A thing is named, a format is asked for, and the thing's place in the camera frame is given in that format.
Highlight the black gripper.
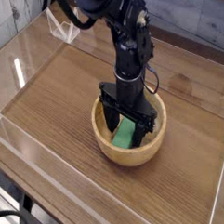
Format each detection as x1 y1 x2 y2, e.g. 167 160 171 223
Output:
99 68 157 148

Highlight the green rectangular stick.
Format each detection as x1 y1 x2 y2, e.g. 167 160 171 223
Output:
112 118 135 149

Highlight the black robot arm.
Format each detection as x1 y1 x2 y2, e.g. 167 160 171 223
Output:
56 0 157 148

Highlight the wooden bowl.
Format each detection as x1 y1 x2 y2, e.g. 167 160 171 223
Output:
91 91 167 167

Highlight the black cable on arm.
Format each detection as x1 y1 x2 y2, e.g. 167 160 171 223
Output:
140 63 161 96

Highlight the clear acrylic enclosure wall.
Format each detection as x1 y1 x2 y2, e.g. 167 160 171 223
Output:
0 6 224 224

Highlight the black table leg bracket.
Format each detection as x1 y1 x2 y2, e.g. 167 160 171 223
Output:
19 194 43 224

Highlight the black cable lower left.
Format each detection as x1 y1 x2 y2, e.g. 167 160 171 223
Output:
0 208 26 224

